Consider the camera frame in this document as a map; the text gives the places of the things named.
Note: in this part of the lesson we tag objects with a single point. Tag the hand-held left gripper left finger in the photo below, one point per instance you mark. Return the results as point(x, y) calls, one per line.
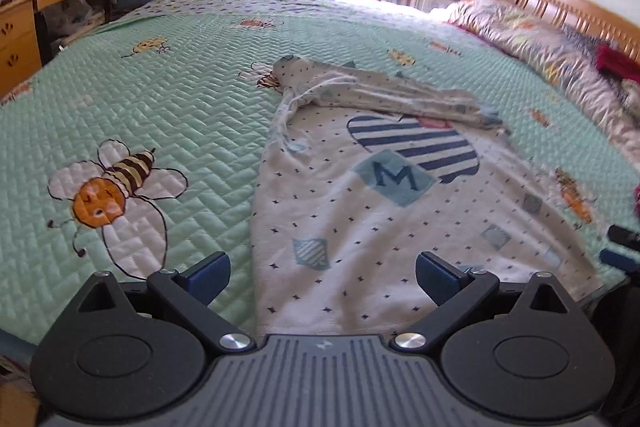
point(210, 277)

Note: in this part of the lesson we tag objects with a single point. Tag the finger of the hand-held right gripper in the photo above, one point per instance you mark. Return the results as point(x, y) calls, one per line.
point(625, 237)
point(620, 258)

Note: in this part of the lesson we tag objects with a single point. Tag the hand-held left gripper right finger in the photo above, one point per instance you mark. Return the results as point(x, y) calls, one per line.
point(435, 277)

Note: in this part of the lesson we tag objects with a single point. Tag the white printed long-sleeve shirt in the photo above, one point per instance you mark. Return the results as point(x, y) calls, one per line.
point(350, 207)

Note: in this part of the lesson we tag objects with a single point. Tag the dark red garment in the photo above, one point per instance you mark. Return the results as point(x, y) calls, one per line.
point(617, 62)

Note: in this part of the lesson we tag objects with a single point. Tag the green bee quilted bedspread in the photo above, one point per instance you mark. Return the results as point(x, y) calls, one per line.
point(150, 107)

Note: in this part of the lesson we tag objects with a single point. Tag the dark floral cloth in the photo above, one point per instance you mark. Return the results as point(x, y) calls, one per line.
point(585, 39)

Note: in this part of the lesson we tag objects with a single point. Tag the pink floral duvet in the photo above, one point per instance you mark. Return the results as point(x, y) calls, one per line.
point(525, 32)

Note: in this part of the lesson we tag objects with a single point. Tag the wooden headboard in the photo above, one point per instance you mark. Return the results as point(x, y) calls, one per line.
point(575, 7)

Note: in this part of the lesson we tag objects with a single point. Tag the wooden desk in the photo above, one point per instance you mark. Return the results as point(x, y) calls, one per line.
point(17, 32)

